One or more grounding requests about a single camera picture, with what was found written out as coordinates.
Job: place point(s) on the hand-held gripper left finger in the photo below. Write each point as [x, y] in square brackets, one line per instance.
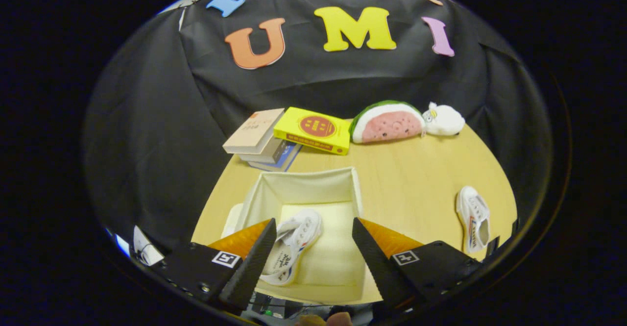
[245, 269]

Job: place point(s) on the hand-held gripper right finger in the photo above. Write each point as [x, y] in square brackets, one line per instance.
[384, 269]

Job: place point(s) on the white canvas shoe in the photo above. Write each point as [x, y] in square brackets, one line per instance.
[299, 233]
[474, 215]

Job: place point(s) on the cream fabric storage box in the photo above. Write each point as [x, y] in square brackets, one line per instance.
[303, 188]

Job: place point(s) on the white paper sheet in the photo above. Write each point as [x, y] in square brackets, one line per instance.
[147, 250]

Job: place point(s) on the black table clamp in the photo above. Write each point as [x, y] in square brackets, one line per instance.
[514, 227]
[492, 247]

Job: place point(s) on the blue book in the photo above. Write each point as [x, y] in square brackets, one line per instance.
[284, 160]

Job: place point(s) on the grey book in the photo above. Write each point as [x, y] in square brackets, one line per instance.
[269, 153]

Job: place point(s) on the beige book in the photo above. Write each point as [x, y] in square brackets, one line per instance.
[253, 131]

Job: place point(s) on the watermelon slice plush toy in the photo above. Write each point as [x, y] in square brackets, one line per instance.
[387, 124]

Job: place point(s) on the yellow book with red circle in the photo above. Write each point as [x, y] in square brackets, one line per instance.
[313, 129]

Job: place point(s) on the white plush toy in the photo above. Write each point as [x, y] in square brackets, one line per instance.
[445, 120]

